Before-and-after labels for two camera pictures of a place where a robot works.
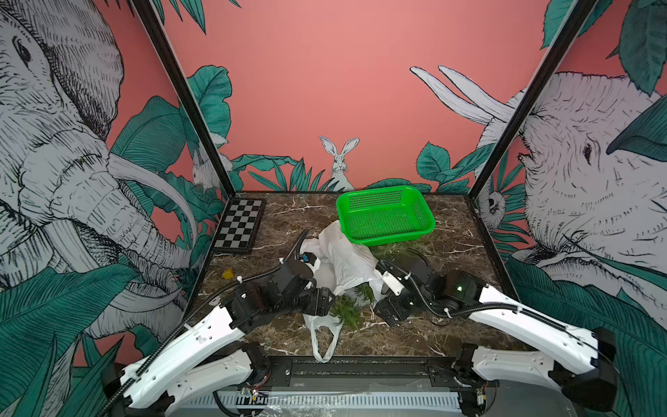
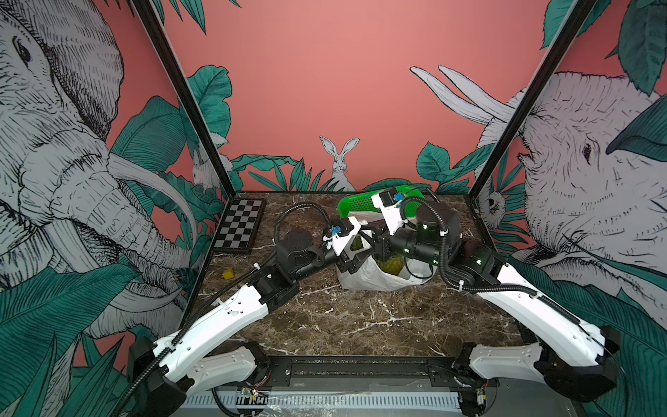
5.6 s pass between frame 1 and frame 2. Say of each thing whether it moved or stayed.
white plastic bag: moved
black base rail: stayed
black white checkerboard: stayed
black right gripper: moved
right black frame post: stayed
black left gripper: moved
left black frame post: stayed
